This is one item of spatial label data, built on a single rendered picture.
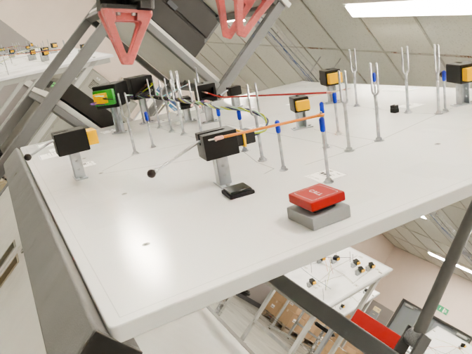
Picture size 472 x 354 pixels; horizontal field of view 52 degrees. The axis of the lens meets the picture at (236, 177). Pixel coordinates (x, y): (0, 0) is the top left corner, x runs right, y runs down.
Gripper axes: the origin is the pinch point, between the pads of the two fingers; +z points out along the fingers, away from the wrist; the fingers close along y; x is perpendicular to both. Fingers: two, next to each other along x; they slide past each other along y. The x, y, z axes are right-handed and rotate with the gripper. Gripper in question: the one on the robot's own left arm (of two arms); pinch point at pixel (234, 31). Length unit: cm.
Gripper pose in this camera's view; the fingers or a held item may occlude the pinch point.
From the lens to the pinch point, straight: 76.5
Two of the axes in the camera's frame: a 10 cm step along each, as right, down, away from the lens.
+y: -4.0, -2.1, 8.9
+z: -2.4, 9.6, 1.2
